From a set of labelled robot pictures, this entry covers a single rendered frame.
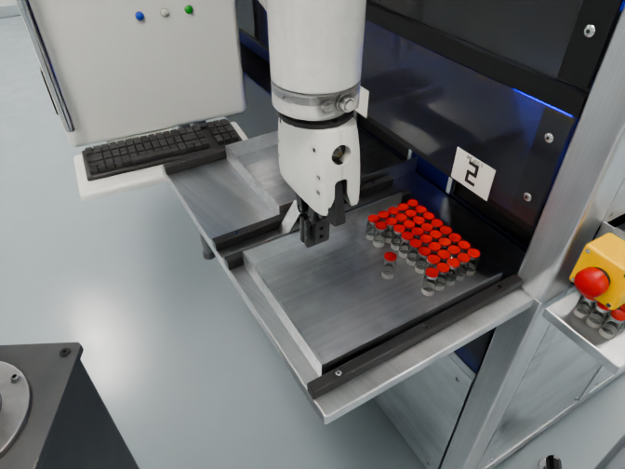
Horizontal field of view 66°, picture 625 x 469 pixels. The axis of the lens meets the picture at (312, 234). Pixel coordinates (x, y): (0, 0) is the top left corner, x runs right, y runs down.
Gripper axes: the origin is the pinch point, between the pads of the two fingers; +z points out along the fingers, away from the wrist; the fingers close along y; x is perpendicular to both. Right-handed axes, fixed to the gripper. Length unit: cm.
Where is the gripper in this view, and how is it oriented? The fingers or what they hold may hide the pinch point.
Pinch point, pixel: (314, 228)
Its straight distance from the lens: 56.8
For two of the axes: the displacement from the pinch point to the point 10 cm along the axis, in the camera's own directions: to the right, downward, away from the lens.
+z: 0.0, 7.6, 6.5
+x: -8.6, 3.3, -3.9
